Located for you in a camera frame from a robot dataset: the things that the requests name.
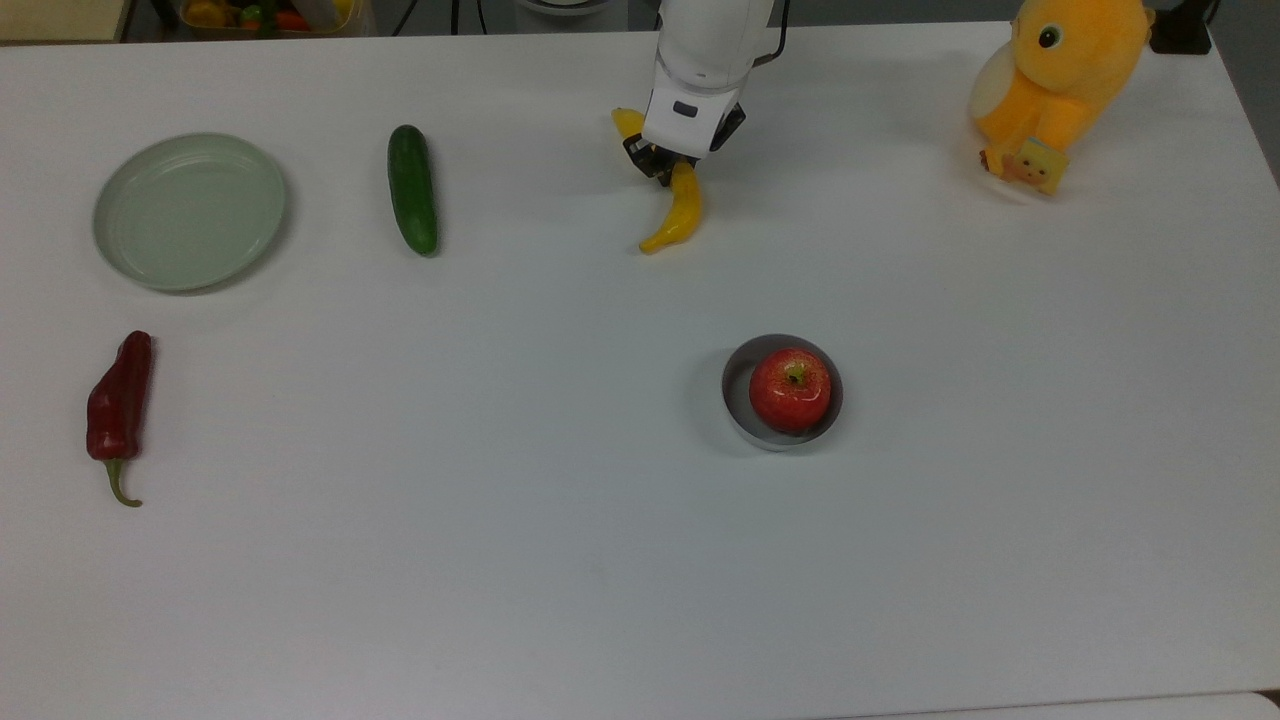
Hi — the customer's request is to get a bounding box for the grey metal bowl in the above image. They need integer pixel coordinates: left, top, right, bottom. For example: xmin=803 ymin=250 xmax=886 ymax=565
xmin=721 ymin=333 xmax=845 ymax=453

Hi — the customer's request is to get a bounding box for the red apple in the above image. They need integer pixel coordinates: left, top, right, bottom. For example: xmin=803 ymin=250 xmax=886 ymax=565
xmin=749 ymin=347 xmax=833 ymax=436

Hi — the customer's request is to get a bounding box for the green cucumber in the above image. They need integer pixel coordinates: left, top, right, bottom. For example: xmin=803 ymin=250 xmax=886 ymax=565
xmin=387 ymin=124 xmax=440 ymax=258

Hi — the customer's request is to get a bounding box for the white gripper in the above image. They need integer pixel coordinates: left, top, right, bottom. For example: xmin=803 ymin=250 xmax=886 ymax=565
xmin=622 ymin=66 xmax=748 ymax=189

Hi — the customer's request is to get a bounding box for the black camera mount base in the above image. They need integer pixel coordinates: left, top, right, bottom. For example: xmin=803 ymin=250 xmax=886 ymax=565
xmin=1149 ymin=0 xmax=1214 ymax=56

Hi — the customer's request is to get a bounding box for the orange plush duck toy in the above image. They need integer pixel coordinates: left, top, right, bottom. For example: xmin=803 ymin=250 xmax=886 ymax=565
xmin=967 ymin=0 xmax=1157 ymax=197

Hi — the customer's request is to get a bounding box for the clear bin of toy vegetables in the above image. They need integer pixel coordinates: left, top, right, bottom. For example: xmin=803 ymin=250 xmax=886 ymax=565
xmin=178 ymin=0 xmax=363 ymax=38

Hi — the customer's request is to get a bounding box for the red chili pepper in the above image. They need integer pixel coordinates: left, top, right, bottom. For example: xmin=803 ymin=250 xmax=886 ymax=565
xmin=85 ymin=330 xmax=155 ymax=509

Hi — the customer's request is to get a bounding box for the yellow paper toy tag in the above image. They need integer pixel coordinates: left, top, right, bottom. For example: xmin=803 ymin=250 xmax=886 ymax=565
xmin=1002 ymin=138 xmax=1070 ymax=197

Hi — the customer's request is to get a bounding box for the yellow banana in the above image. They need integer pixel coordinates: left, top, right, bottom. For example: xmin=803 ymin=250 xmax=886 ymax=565
xmin=611 ymin=107 xmax=704 ymax=255

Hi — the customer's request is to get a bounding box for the pale green plastic plate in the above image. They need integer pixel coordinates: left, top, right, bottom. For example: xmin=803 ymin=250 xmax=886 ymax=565
xmin=92 ymin=132 xmax=289 ymax=294

